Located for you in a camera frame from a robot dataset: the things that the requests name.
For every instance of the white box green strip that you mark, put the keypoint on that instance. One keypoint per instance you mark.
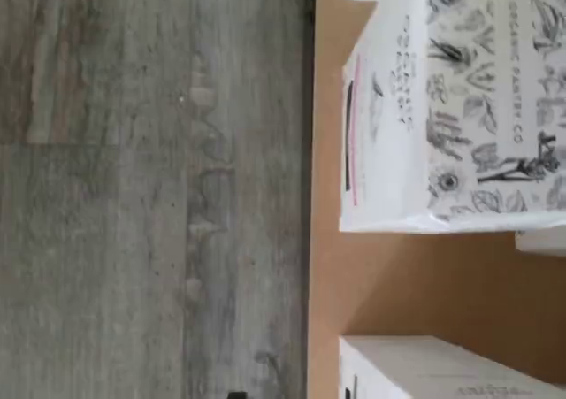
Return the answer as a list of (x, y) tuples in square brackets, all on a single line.
[(420, 368)]

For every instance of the white box pink strip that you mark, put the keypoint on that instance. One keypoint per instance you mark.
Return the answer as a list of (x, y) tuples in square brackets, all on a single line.
[(541, 243), (398, 173)]

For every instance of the black metal shelf frame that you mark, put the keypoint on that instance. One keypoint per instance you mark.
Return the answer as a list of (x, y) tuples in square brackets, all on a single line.
[(309, 195)]

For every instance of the wooden shelf board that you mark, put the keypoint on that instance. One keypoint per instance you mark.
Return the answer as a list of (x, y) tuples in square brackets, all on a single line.
[(398, 284)]

